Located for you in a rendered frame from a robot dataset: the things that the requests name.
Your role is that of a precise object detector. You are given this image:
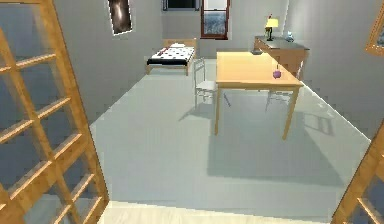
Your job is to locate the white metal chair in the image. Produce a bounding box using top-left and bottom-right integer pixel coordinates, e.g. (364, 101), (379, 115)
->
(264, 60), (305, 113)
(193, 57), (232, 110)

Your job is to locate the wooden bed with dotted cover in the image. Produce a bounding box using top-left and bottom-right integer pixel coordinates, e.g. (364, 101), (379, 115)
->
(144, 38), (198, 77)

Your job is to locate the wooden dining table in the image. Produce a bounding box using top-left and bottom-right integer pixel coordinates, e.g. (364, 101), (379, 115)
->
(213, 50), (305, 141)

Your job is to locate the red-brown framed window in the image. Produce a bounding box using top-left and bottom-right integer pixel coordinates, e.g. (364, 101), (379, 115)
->
(200, 0), (231, 41)

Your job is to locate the wooden chest of drawers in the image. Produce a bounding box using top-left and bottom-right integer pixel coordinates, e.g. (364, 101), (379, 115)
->
(253, 35), (311, 81)

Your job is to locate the yellow table lamp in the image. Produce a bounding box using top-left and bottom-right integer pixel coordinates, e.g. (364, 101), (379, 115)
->
(264, 14), (280, 42)

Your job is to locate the wooden glass-paned door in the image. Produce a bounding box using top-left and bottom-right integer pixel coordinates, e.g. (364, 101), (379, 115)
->
(330, 120), (384, 224)
(0, 0), (111, 224)

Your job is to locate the dark wall television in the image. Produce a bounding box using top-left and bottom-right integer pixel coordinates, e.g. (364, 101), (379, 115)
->
(161, 0), (202, 12)

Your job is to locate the dark framed wall picture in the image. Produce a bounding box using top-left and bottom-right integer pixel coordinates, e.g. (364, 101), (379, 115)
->
(107, 0), (134, 37)

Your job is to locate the wooden framed wall picture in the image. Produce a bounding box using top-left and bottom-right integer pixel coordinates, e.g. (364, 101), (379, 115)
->
(364, 2), (384, 57)

